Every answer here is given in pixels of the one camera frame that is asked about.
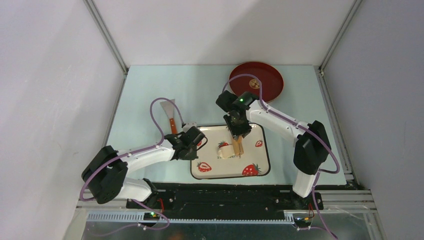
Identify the white dough piece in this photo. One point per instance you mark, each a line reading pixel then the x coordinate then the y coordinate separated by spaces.
pixel 230 151

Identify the round dark red tray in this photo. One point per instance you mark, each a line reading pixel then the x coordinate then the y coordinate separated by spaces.
pixel 271 79

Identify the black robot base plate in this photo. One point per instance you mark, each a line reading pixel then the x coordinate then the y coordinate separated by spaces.
pixel 228 204

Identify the left aluminium corner post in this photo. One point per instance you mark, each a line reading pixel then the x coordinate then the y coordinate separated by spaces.
pixel 106 34

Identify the aluminium frame rail front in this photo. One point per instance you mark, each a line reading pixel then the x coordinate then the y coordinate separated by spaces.
pixel 350 214

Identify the wooden dough roller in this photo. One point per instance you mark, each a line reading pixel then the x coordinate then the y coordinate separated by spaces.
pixel 238 145

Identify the right aluminium corner post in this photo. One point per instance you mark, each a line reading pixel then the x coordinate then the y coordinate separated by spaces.
pixel 340 33

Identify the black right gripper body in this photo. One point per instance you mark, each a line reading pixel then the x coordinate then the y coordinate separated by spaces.
pixel 237 128

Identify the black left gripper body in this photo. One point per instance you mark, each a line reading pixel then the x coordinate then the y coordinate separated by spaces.
pixel 191 155

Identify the white strawberry print tray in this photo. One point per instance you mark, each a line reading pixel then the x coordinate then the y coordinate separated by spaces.
pixel 254 162

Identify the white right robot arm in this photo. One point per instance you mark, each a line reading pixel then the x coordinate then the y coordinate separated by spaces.
pixel 310 140

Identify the grey slotted cable duct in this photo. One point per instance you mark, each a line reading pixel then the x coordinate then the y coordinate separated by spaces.
pixel 146 217

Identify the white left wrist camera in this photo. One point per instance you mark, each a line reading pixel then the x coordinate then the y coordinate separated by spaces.
pixel 188 126

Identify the aluminium corner post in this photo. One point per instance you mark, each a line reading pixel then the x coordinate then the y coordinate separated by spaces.
pixel 340 33
pixel 106 34

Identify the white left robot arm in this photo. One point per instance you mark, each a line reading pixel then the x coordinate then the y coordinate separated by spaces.
pixel 107 176

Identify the steel scraper orange handle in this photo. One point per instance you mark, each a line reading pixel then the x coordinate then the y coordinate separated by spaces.
pixel 169 108

